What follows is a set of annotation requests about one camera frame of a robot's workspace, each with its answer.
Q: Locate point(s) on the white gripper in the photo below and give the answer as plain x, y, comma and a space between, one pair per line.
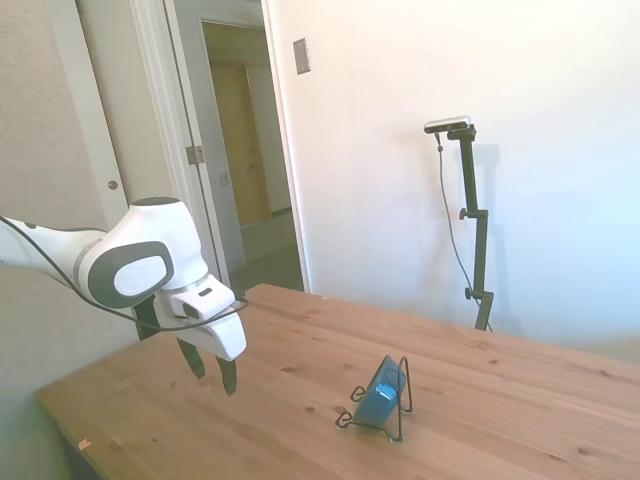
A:
220, 332

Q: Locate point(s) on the metal door hinge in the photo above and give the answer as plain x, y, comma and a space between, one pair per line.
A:
195, 154

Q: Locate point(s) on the white open door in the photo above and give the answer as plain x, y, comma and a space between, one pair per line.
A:
150, 125

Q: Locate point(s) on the wooden hallway door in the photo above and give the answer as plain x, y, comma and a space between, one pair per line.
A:
240, 150

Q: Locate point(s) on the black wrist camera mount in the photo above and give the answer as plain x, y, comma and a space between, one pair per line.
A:
146, 312

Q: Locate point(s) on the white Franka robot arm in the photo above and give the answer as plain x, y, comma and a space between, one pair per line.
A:
145, 235

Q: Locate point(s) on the silver exterior camera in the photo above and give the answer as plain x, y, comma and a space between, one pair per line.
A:
448, 123

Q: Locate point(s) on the round metal door knob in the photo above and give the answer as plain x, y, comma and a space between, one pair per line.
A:
113, 185

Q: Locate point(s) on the black camera stand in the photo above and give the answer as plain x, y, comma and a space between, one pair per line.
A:
480, 250

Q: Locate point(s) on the grey wall switch plate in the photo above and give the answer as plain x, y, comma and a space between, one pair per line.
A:
302, 56

